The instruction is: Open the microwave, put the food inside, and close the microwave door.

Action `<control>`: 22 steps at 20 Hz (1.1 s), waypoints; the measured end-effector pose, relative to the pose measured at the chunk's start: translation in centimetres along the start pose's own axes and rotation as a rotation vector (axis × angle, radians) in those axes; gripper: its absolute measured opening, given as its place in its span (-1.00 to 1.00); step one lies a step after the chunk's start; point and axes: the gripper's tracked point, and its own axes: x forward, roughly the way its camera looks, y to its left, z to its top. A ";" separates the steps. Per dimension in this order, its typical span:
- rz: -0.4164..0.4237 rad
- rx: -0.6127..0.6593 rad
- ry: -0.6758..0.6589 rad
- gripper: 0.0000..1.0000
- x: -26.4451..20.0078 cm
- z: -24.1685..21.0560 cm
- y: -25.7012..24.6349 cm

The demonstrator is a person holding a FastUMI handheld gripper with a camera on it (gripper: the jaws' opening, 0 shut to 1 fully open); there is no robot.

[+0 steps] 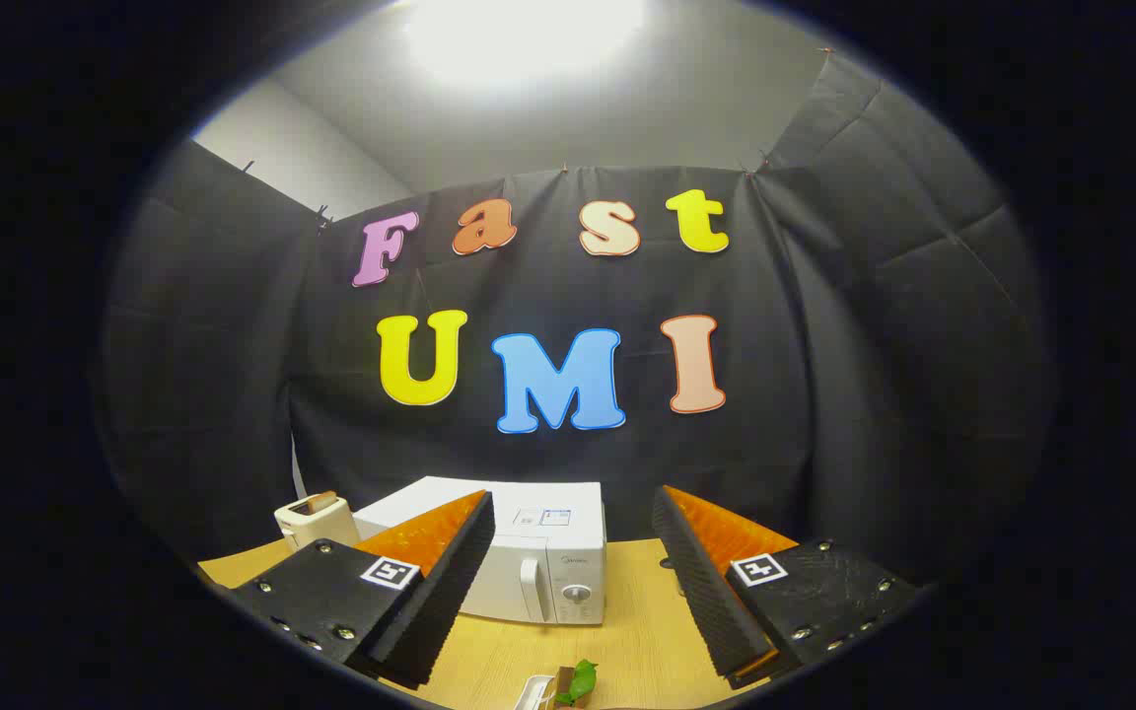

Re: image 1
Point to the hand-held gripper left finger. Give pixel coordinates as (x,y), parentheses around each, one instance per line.
(440,611)

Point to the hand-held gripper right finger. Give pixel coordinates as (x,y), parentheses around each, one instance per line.
(706,602)

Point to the white microwave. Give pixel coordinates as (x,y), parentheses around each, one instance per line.
(548,552)

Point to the brown bread lettuce sandwich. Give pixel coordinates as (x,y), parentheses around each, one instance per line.
(578,682)

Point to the white rectangular plate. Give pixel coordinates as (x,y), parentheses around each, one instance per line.
(533,692)

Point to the white toaster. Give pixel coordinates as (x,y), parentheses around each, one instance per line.
(317,530)

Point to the toast slice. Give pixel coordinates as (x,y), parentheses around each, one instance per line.
(314,502)

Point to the black backdrop cloth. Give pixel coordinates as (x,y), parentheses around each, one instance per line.
(233,394)

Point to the ceiling light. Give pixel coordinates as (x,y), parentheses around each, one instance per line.
(524,39)

